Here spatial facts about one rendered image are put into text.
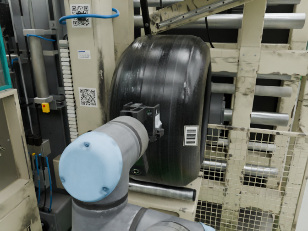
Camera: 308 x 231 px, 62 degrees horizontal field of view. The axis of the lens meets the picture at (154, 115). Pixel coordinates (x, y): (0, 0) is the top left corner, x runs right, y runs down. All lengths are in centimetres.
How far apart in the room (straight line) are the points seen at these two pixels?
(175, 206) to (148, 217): 57
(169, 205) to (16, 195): 57
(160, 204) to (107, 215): 58
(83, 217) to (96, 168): 9
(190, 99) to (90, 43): 43
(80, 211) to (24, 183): 74
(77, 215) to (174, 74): 46
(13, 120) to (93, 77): 33
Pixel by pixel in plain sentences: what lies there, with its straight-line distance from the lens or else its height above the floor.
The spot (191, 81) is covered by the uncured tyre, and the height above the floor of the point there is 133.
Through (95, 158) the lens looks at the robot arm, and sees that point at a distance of 36.
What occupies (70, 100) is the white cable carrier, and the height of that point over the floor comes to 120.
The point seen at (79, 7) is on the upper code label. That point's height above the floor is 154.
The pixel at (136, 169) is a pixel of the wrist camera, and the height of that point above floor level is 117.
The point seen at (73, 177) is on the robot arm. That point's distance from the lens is 39.
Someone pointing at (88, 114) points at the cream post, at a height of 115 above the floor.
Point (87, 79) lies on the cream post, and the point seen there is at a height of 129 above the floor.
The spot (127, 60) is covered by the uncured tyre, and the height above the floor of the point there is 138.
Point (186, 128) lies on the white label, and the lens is 72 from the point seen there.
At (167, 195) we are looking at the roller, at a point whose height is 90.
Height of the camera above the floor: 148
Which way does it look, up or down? 20 degrees down
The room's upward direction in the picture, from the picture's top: straight up
